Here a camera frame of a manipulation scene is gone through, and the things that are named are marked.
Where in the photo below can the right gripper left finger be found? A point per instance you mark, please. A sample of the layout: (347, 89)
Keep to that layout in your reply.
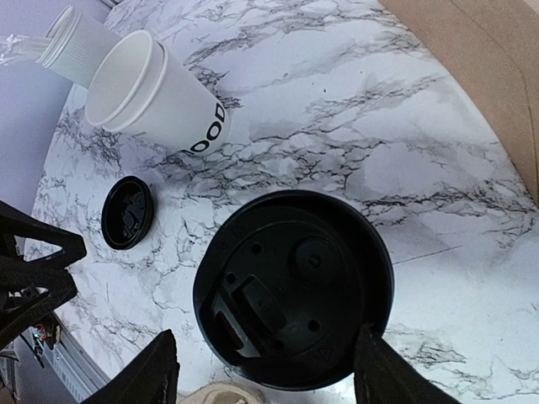
(151, 377)

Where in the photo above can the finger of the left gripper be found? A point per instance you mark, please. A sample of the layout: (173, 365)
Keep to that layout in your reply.
(29, 292)
(65, 247)

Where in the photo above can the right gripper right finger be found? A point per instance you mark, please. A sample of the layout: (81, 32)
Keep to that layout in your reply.
(381, 375)

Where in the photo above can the black plastic cup lid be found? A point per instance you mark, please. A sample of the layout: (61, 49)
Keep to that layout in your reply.
(127, 213)

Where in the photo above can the stack of white paper cups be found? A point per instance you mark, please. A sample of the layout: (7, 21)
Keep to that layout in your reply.
(141, 88)

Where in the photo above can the brown paper bag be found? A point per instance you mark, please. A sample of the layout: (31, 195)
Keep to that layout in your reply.
(491, 49)

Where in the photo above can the brown cardboard cup carrier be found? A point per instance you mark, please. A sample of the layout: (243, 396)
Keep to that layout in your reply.
(222, 392)

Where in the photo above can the white canister with stirrers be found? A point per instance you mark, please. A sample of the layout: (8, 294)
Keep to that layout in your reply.
(78, 45)

